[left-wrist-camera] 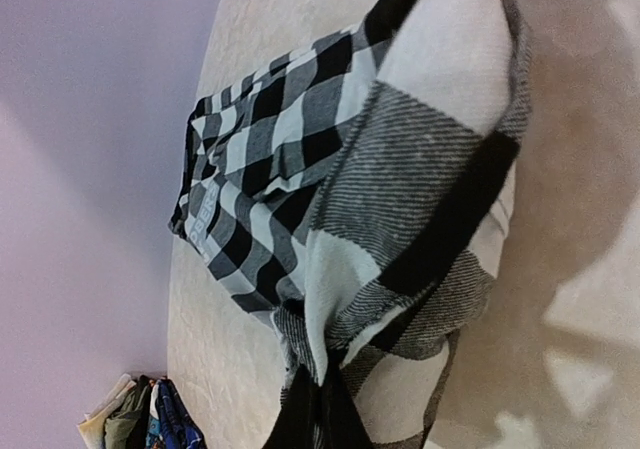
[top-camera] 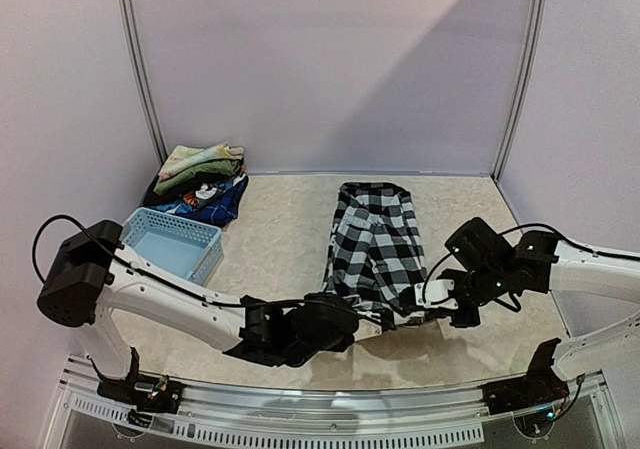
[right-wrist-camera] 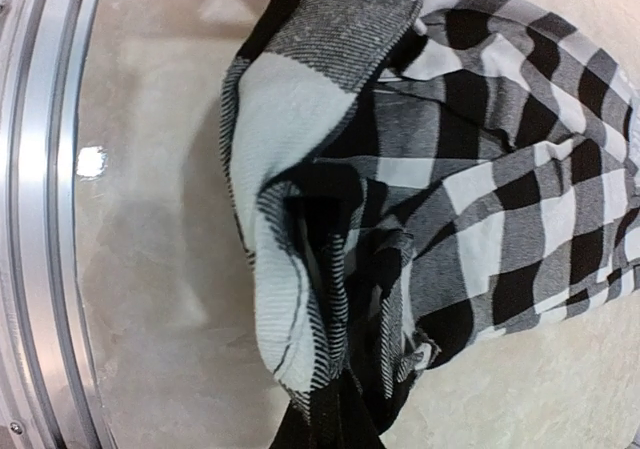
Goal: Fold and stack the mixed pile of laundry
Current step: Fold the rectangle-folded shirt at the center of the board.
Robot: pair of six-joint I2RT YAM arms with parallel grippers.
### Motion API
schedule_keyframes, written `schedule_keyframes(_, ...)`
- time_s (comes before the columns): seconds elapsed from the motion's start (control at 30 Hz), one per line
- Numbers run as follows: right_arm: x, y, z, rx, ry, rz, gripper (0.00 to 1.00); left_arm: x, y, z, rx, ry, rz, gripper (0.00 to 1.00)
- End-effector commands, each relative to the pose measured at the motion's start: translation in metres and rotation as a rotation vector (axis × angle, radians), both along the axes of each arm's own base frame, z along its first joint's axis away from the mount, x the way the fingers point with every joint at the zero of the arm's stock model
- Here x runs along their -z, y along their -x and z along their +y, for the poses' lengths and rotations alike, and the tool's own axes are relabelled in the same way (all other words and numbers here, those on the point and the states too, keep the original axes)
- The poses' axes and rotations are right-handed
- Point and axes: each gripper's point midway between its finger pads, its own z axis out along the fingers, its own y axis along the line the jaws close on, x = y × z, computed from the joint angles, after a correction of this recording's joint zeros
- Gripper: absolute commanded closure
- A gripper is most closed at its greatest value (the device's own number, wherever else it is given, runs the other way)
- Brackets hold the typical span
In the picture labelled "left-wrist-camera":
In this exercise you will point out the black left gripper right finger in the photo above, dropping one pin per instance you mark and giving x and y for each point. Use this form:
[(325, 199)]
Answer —
[(341, 422)]

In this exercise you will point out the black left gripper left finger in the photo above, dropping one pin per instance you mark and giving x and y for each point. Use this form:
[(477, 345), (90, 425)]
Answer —
[(296, 424)]

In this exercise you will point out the floral pastel cloth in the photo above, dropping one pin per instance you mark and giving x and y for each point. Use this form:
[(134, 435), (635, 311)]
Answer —
[(92, 427)]

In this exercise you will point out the black white checkered shirt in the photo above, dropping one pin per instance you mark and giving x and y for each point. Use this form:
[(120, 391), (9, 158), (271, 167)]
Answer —
[(355, 195)]

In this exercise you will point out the blue patterned garment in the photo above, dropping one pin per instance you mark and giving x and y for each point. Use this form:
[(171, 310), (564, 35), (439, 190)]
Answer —
[(170, 425)]

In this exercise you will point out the green folded garment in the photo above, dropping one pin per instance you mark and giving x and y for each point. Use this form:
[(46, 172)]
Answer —
[(126, 427)]

